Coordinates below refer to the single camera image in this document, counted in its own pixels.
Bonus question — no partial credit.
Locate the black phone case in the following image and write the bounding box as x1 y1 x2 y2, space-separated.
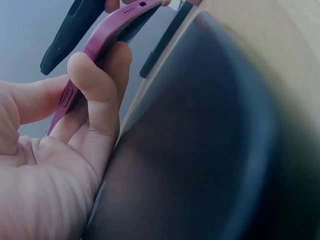
39 0 107 77

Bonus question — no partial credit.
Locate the large dark rounded object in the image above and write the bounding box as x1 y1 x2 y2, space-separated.
83 10 320 240

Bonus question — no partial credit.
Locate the maroon smartphone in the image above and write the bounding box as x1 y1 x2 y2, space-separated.
46 0 164 137

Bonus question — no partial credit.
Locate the person's left hand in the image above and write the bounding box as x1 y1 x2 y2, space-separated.
0 41 133 240

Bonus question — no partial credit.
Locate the flat black phone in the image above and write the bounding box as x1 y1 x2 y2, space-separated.
139 0 195 80

